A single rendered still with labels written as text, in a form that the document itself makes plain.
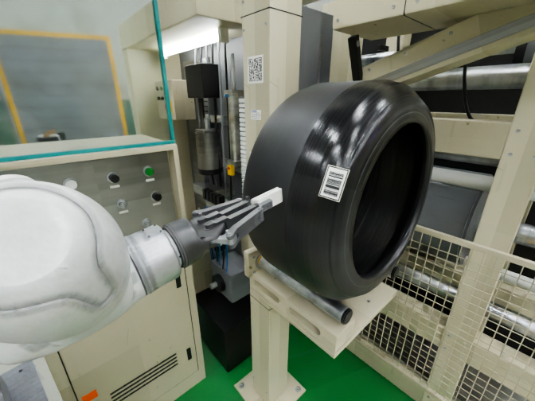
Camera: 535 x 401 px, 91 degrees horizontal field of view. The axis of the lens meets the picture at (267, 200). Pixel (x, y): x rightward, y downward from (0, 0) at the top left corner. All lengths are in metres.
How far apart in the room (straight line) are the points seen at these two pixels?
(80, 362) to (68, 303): 1.10
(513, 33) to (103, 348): 1.61
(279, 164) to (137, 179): 0.65
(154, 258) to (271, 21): 0.69
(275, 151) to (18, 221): 0.46
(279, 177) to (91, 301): 0.41
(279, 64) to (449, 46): 0.49
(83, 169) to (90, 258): 0.84
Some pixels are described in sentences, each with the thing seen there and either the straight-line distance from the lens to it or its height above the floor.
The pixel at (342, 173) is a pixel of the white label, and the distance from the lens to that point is 0.49.
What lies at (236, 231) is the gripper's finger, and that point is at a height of 1.23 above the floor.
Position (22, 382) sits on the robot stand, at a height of 0.65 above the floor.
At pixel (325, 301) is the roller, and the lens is 0.77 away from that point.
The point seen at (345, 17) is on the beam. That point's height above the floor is 1.66.
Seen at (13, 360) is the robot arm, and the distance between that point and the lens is 0.42.
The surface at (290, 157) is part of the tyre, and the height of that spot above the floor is 1.32.
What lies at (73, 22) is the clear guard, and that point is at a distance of 1.02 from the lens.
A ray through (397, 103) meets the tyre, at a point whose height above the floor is 1.42.
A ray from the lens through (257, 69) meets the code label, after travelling 0.88.
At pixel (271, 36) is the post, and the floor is 1.59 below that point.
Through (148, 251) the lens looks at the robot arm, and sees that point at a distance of 0.39.
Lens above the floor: 1.43
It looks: 21 degrees down
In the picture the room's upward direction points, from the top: straight up
